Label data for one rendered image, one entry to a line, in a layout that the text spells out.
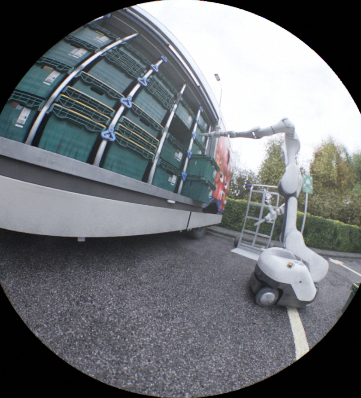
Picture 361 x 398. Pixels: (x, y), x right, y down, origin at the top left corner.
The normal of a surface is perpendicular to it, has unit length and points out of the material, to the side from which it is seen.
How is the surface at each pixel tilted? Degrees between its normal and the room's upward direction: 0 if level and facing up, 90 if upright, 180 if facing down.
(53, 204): 90
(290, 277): 90
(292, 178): 90
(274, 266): 58
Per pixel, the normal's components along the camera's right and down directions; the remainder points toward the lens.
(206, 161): -0.53, -0.10
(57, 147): 0.79, 0.30
